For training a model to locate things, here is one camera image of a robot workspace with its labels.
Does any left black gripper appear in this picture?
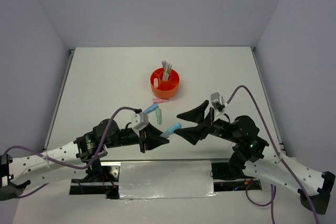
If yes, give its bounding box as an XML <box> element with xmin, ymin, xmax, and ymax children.
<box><xmin>105</xmin><ymin>120</ymin><xmax>170</xmax><ymax>153</ymax></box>

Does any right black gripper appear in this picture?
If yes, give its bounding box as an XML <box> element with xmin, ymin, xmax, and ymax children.
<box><xmin>172</xmin><ymin>99</ymin><xmax>238</xmax><ymax>144</ymax></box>

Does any blue highlighter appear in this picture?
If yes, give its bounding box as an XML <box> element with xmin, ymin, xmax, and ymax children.
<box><xmin>143</xmin><ymin>103</ymin><xmax>159</xmax><ymax>114</ymax></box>
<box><xmin>160</xmin><ymin>123</ymin><xmax>182</xmax><ymax>138</ymax></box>

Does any green highlighter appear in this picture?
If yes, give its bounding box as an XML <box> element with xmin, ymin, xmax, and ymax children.
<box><xmin>155</xmin><ymin>108</ymin><xmax>162</xmax><ymax>125</ymax></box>

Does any pink stapler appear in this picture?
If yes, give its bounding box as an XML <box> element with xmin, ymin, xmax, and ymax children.
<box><xmin>153</xmin><ymin>78</ymin><xmax>159</xmax><ymax>88</ymax></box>

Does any blue striped thin pen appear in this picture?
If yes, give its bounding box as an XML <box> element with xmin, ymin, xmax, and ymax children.
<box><xmin>165</xmin><ymin>63</ymin><xmax>172</xmax><ymax>81</ymax></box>

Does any pink purple highlighter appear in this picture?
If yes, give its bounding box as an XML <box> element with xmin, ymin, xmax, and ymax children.
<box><xmin>162</xmin><ymin>60</ymin><xmax>168</xmax><ymax>73</ymax></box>

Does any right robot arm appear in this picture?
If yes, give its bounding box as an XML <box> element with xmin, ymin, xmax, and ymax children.
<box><xmin>175</xmin><ymin>100</ymin><xmax>335</xmax><ymax>215</ymax></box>

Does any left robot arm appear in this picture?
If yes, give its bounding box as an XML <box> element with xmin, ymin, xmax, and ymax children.
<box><xmin>1</xmin><ymin>119</ymin><xmax>170</xmax><ymax>201</ymax></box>

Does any orange round divided organizer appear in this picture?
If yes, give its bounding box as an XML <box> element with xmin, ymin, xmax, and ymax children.
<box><xmin>150</xmin><ymin>68</ymin><xmax>180</xmax><ymax>99</ymax></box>

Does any silver foil cover plate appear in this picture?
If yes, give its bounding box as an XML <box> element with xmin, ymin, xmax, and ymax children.
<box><xmin>119</xmin><ymin>161</ymin><xmax>216</xmax><ymax>199</ymax></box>

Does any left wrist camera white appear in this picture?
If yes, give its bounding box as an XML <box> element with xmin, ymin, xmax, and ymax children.
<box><xmin>131</xmin><ymin>112</ymin><xmax>149</xmax><ymax>132</ymax></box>

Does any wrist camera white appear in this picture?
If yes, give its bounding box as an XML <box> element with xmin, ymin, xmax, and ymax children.
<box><xmin>210</xmin><ymin>92</ymin><xmax>228</xmax><ymax>118</ymax></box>
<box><xmin>131</xmin><ymin>112</ymin><xmax>149</xmax><ymax>132</ymax></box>

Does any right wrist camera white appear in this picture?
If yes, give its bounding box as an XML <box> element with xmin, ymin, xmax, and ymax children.
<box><xmin>210</xmin><ymin>92</ymin><xmax>228</xmax><ymax>118</ymax></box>

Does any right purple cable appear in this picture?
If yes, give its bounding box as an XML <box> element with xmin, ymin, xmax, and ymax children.
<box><xmin>227</xmin><ymin>85</ymin><xmax>321</xmax><ymax>224</ymax></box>

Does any purple cable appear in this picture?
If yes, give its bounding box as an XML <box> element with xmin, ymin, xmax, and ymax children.
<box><xmin>227</xmin><ymin>85</ymin><xmax>321</xmax><ymax>224</ymax></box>
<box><xmin>4</xmin><ymin>106</ymin><xmax>140</xmax><ymax>199</ymax></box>

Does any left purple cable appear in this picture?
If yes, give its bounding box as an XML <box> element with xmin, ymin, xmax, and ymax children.
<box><xmin>4</xmin><ymin>106</ymin><xmax>140</xmax><ymax>199</ymax></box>

